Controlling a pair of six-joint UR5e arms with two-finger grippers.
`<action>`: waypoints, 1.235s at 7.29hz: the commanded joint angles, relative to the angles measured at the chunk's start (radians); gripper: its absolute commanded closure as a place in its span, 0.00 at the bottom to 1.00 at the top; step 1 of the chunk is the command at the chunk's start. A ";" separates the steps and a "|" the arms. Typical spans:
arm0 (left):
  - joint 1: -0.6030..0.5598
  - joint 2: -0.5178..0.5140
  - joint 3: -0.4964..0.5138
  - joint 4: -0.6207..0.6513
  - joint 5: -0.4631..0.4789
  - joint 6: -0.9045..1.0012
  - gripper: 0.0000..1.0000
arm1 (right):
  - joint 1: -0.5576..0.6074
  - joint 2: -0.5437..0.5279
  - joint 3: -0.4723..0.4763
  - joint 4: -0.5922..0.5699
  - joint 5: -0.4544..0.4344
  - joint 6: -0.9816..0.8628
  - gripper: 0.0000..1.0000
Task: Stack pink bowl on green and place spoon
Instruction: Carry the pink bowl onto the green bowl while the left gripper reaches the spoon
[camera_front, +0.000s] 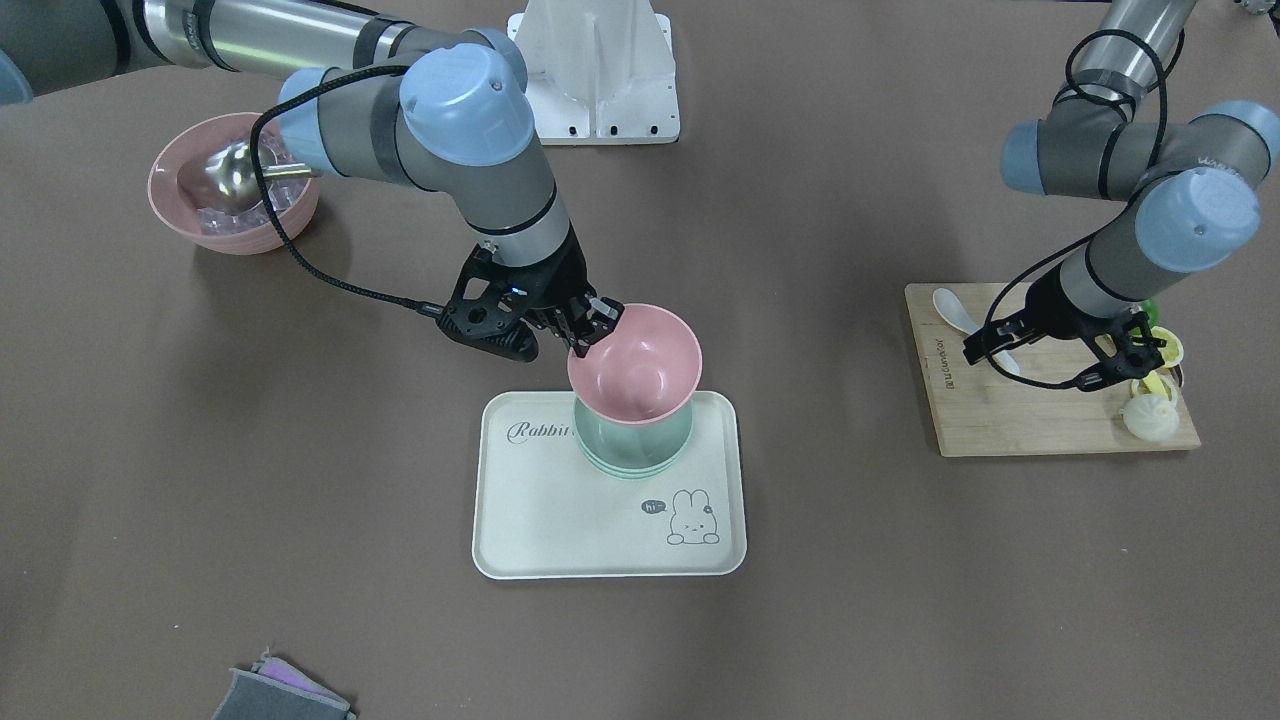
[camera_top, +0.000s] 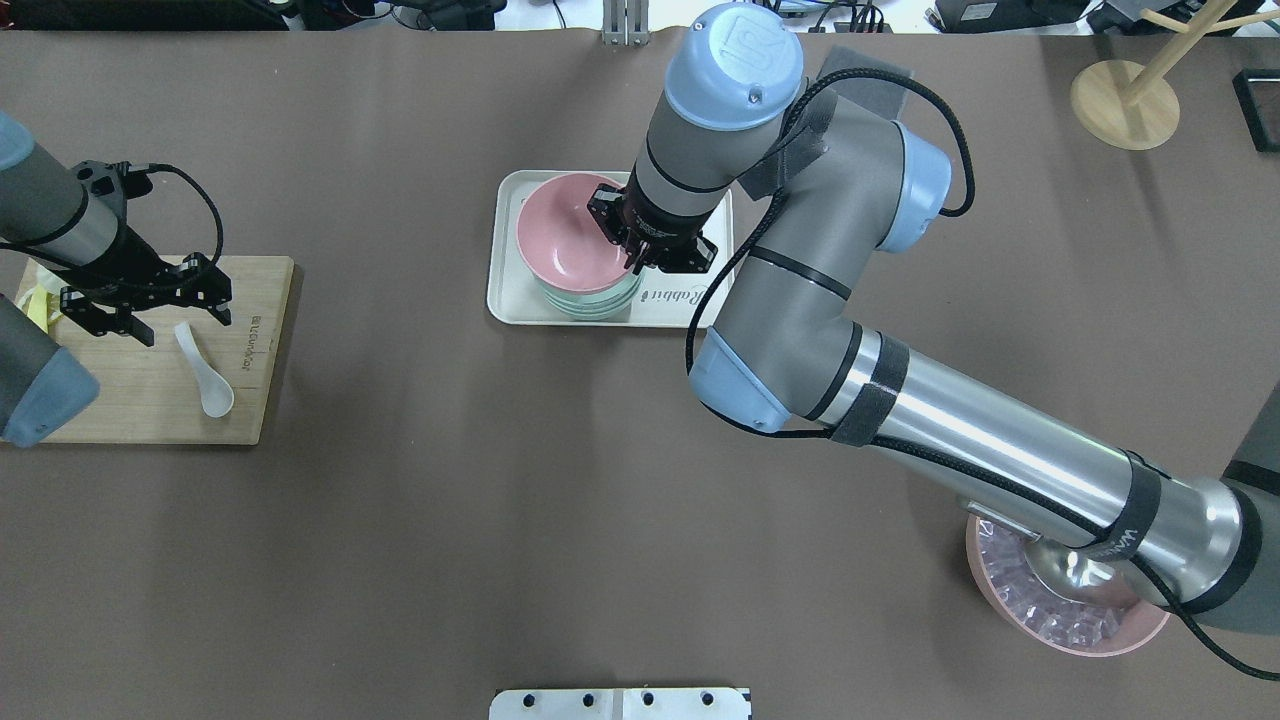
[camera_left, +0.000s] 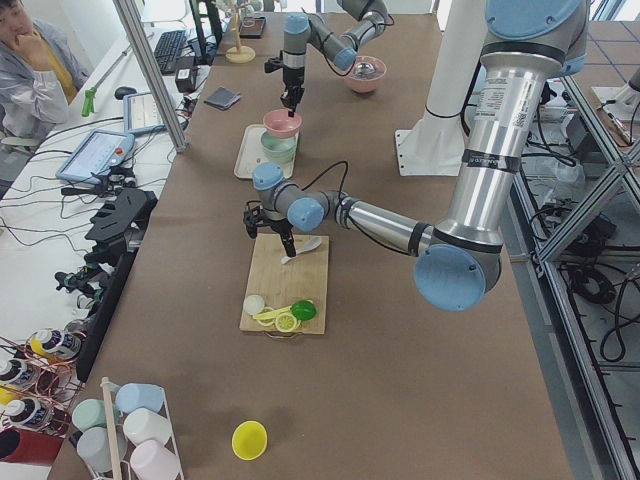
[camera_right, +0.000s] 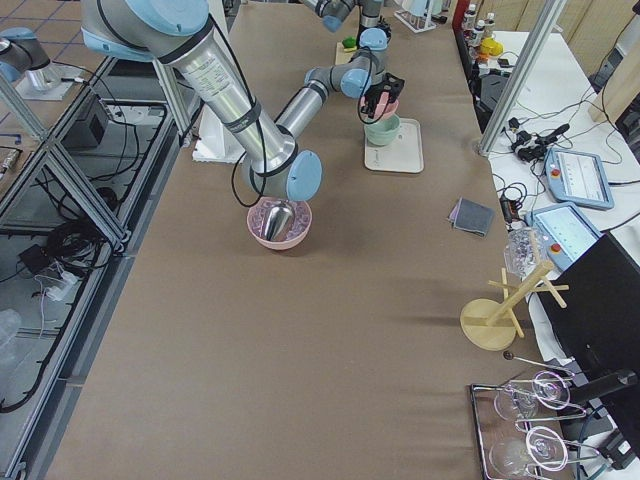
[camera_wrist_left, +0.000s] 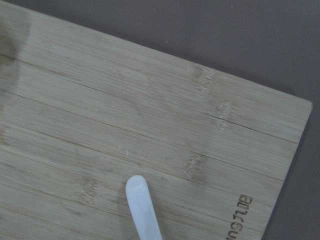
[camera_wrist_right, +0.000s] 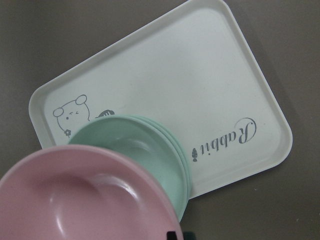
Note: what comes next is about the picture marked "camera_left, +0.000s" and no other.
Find large pink bowl with ice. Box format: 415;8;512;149
344;56;387;94

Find toy lemon half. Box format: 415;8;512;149
274;312;301;333

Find seated person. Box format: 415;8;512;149
1;1;89;141

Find yellow plastic cup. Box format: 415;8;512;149
231;420;268;461

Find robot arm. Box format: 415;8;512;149
245;1;589;311
265;0;395;118

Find wooden mug tree stand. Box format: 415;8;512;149
214;0;255;64

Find paint bottles in wire rack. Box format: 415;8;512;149
1;333;82;468

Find bamboo cutting board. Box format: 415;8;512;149
245;233;330;335

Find green toy lime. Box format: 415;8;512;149
290;300;317;322

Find blue teach pendant tablet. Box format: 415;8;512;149
55;129;135;184

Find white ceramic spoon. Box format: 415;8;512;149
280;236;322;265

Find toy lemon slice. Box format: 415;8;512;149
253;307;278;327

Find small pink bowl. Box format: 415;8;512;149
263;109;302;139

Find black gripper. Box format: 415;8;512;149
272;219;297;258
281;66;305;114

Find cup rack with pastel cups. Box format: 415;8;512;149
71;377;185;479

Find grey folded cloth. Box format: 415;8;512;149
204;87;242;111

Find black keyboard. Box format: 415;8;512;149
154;30;186;75

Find yellow plastic knife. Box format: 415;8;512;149
252;300;317;321

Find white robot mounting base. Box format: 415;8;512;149
396;0;488;176

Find cream rectangular serving tray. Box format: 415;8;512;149
234;124;299;180

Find green stacked bowls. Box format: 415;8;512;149
260;132;297;164

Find aluminium frame post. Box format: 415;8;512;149
113;0;187;153

